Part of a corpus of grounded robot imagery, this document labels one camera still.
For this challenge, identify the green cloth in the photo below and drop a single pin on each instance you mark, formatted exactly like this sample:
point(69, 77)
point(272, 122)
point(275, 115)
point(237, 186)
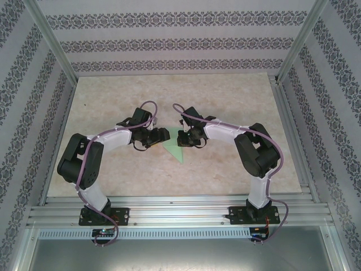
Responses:
point(176, 151)

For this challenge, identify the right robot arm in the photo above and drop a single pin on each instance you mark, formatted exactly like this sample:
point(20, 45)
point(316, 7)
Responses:
point(222, 132)

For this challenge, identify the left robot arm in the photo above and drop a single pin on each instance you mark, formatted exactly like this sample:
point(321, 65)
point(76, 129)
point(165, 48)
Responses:
point(112, 138)

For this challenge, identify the grey metal sheet panel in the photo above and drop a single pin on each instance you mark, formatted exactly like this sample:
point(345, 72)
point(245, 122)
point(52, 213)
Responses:
point(180, 254)

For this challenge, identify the aluminium mounting rail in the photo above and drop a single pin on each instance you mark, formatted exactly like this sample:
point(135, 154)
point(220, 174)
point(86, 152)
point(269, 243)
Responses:
point(175, 211)

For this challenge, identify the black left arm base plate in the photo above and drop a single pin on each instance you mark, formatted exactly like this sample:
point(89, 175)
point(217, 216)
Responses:
point(122, 216)

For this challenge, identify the aluminium side rail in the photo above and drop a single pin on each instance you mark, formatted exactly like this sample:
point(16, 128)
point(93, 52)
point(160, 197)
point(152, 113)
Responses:
point(283, 113)
point(64, 118)

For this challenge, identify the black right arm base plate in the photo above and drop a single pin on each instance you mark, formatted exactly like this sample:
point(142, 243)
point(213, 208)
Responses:
point(234, 216)

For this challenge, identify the aluminium frame post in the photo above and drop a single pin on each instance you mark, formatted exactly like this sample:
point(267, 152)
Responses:
point(302, 36)
point(51, 36)

